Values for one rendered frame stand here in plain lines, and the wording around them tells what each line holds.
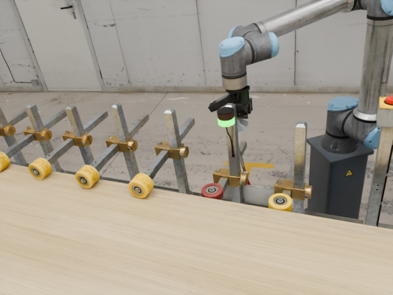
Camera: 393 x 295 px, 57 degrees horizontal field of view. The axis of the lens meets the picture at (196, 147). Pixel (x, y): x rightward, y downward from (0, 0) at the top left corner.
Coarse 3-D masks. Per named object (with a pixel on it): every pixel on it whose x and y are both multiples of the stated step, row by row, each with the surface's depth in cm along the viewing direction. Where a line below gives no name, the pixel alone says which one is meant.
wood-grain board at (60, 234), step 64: (0, 192) 149; (64, 192) 143; (128, 192) 138; (0, 256) 118; (64, 256) 115; (128, 256) 111; (192, 256) 108; (256, 256) 105; (320, 256) 102; (384, 256) 99
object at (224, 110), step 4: (220, 108) 126; (224, 108) 126; (228, 108) 125; (232, 108) 125; (220, 112) 123; (224, 112) 123; (228, 112) 123; (220, 120) 124; (228, 120) 123; (228, 132) 129; (232, 148) 135; (232, 152) 136; (232, 156) 138
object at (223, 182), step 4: (240, 144) 164; (244, 144) 163; (240, 148) 161; (244, 148) 163; (228, 164) 152; (228, 168) 150; (220, 180) 143; (224, 180) 143; (220, 184) 141; (224, 184) 141; (224, 188) 141
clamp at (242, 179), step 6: (222, 168) 148; (216, 174) 145; (222, 174) 145; (228, 174) 144; (240, 174) 143; (246, 174) 143; (216, 180) 147; (228, 180) 145; (234, 180) 144; (240, 180) 143; (246, 180) 144; (234, 186) 145; (240, 186) 144
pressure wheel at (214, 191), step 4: (208, 184) 135; (212, 184) 134; (216, 184) 134; (204, 188) 133; (208, 188) 133; (212, 188) 132; (216, 188) 133; (220, 188) 132; (204, 192) 131; (208, 192) 131; (212, 192) 131; (216, 192) 130; (220, 192) 130; (204, 196) 130; (208, 196) 129; (212, 196) 129; (216, 196) 129; (220, 196) 131
